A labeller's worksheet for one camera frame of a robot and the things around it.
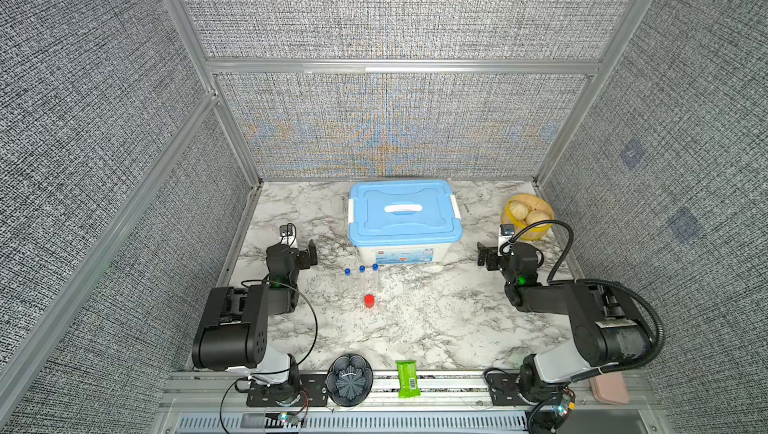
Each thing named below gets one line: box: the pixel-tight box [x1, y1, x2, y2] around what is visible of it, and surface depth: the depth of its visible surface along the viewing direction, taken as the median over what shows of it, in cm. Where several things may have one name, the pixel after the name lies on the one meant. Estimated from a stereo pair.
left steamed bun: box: [509, 201, 529, 220], surface depth 105 cm
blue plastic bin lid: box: [348, 179, 463, 246], surface depth 89 cm
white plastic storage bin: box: [354, 242, 454, 265], surface depth 91 cm
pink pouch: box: [589, 371, 629, 404], surface depth 73 cm
